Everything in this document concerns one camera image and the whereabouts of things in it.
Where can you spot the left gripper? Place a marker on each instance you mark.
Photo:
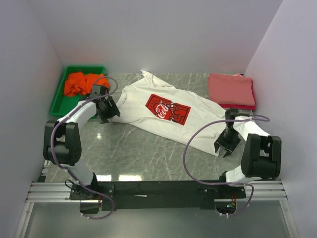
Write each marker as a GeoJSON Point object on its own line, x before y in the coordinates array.
{"type": "Point", "coordinates": [113, 110]}

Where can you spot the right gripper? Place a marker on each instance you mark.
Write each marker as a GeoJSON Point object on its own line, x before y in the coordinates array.
{"type": "Point", "coordinates": [220, 142]}

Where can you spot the white printed t-shirt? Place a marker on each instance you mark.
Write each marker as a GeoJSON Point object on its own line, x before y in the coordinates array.
{"type": "Point", "coordinates": [155, 106]}

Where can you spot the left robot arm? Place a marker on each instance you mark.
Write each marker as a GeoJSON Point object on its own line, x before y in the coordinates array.
{"type": "Point", "coordinates": [62, 143]}

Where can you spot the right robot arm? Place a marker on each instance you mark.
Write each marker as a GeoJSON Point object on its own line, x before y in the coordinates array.
{"type": "Point", "coordinates": [261, 157]}

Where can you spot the orange t-shirt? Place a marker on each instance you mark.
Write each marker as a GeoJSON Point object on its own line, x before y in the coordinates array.
{"type": "Point", "coordinates": [81, 84]}

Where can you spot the green plastic tray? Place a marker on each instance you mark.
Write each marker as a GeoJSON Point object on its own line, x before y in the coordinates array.
{"type": "Point", "coordinates": [62, 104]}

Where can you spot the folded pink t-shirt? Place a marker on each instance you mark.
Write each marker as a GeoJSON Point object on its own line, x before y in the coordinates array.
{"type": "Point", "coordinates": [216, 82]}

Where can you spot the black base beam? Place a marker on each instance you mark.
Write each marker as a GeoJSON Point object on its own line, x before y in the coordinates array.
{"type": "Point", "coordinates": [153, 194]}

